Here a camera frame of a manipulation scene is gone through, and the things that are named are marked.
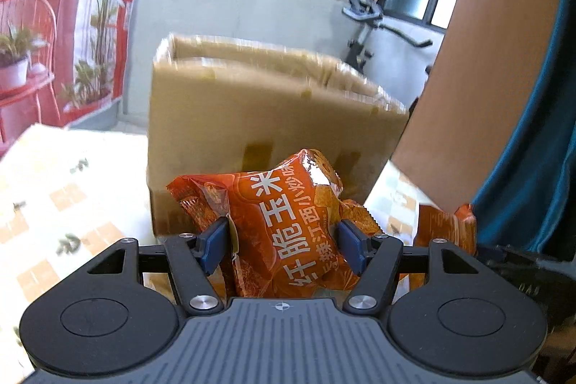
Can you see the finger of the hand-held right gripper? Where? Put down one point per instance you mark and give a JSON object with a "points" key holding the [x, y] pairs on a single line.
{"points": [[504, 258]]}

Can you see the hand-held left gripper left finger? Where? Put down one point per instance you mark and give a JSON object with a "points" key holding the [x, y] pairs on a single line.
{"points": [[216, 240]]}

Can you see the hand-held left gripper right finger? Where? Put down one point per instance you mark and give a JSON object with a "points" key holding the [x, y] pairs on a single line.
{"points": [[348, 242]]}

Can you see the orange corn snack packet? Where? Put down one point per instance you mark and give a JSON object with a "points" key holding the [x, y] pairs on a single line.
{"points": [[279, 231], [443, 231]]}

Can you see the cardboard box with plastic liner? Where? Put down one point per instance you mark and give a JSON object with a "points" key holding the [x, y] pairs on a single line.
{"points": [[270, 118]]}

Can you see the teal curtain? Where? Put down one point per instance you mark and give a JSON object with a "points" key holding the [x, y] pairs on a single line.
{"points": [[540, 163]]}

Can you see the checkered floral tablecloth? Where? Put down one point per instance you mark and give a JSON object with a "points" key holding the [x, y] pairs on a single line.
{"points": [[67, 195]]}

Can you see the black exercise bike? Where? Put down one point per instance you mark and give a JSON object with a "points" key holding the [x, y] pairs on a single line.
{"points": [[360, 51]]}

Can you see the printed room backdrop cloth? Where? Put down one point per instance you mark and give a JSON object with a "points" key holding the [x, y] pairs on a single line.
{"points": [[67, 28]]}

